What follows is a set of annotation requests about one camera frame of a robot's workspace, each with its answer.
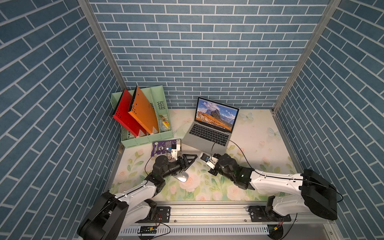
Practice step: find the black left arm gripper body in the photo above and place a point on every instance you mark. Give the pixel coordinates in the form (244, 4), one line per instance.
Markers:
(182, 167)

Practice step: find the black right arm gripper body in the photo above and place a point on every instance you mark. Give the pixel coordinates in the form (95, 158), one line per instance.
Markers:
(217, 169)

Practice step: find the silver wireless mouse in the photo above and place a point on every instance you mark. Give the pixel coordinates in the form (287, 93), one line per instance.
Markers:
(182, 176)

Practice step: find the silver laptop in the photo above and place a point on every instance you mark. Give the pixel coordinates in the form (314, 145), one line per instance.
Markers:
(212, 127)

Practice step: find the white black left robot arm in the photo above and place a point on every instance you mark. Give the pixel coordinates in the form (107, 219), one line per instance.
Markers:
(112, 213)

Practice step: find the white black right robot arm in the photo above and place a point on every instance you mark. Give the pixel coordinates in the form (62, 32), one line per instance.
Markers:
(306, 192)

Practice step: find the purple book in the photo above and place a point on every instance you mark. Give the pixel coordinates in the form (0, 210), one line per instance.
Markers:
(164, 147)

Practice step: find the yellow utility knife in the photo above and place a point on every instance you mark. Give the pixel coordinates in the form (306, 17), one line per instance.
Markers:
(165, 123)

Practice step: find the mint green file organizer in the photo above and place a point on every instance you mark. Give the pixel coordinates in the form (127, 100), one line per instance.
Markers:
(156, 97)

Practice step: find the orange file folder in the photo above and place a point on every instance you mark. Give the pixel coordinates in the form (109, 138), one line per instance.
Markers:
(143, 112)

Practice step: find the small black controller board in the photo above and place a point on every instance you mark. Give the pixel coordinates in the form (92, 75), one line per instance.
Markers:
(148, 230)

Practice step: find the red file folder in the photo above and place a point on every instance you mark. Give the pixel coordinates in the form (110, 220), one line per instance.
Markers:
(121, 115)

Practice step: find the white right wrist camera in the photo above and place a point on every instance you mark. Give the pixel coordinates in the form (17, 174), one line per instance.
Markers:
(205, 158)

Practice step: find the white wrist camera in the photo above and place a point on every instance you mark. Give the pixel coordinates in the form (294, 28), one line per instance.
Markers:
(175, 149)
(205, 158)

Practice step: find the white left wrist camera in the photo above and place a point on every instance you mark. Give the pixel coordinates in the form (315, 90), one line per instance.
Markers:
(175, 149)

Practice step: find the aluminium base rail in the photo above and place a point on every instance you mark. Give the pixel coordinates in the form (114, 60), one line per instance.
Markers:
(229, 221)

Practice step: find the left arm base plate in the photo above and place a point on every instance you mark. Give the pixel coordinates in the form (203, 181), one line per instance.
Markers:
(160, 215)

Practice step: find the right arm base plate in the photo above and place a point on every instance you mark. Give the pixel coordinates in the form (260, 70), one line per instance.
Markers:
(266, 213)

